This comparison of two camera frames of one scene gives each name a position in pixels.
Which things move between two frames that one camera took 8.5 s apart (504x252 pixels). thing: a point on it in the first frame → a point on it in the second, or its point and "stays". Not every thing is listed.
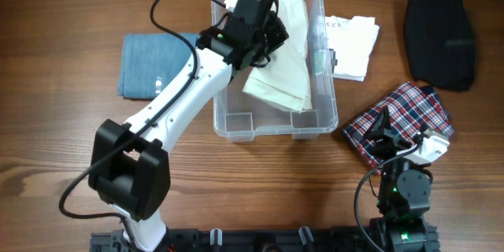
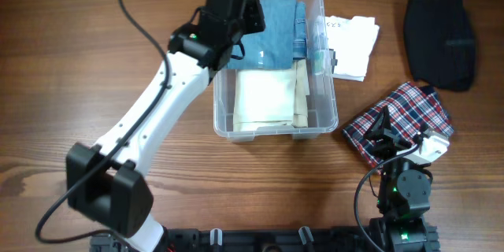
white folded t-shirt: (352, 40) stays
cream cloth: (285, 79) → (271, 98)
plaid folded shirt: (413, 109) stays
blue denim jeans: (151, 61) → (282, 40)
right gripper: (382, 130) stays
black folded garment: (440, 41) stays
